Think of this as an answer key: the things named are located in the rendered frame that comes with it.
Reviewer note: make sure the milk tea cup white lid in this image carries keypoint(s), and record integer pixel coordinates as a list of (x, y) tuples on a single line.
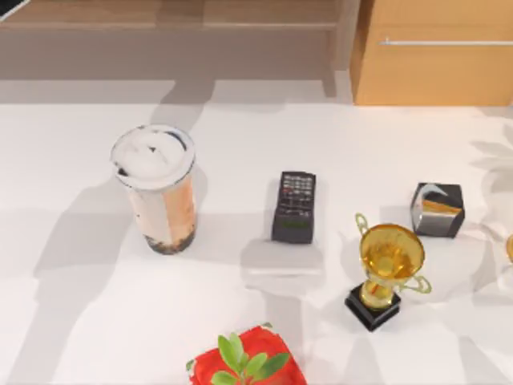
[(165, 200)]

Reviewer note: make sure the black glossy cube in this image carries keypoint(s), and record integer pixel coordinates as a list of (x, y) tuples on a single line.
[(439, 212)]

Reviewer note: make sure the red pot green plant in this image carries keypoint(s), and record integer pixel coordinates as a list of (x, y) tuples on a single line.
[(256, 357)]

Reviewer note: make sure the gold object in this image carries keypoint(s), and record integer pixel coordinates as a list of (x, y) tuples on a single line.
[(510, 248)]

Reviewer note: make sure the gold trophy black base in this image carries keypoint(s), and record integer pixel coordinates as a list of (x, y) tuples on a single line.
[(386, 256)]

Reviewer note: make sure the wooden cupboard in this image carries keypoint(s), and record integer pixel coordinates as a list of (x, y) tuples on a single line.
[(433, 68)]

